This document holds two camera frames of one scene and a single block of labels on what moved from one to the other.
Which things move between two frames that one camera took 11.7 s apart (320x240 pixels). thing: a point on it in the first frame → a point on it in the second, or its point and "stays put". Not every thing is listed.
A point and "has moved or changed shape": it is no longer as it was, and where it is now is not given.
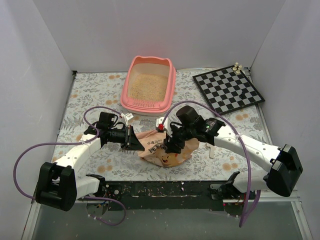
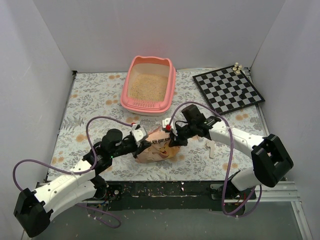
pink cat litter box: (150, 86) stays put
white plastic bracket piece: (211, 155) stays put
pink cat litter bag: (152, 142) has moved or changed shape
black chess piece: (242, 96) stays put
